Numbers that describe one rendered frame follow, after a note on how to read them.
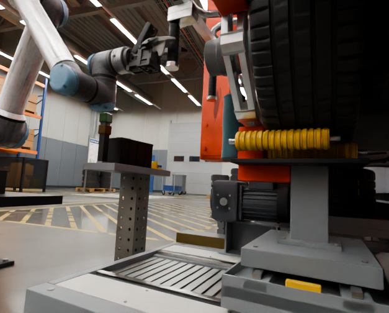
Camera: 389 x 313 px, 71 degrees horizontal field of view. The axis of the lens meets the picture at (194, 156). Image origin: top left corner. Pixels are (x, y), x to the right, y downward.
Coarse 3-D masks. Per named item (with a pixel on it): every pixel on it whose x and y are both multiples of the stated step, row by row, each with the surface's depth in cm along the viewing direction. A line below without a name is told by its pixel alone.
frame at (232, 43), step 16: (224, 16) 71; (240, 16) 69; (224, 32) 70; (240, 32) 68; (224, 48) 71; (240, 48) 69; (240, 64) 72; (240, 96) 80; (240, 112) 81; (256, 112) 79
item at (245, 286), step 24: (240, 264) 77; (240, 288) 63; (264, 288) 60; (288, 288) 58; (312, 288) 56; (336, 288) 65; (360, 288) 56; (384, 288) 67; (264, 312) 60; (288, 312) 58; (312, 312) 56; (336, 312) 54; (360, 312) 52; (384, 312) 51
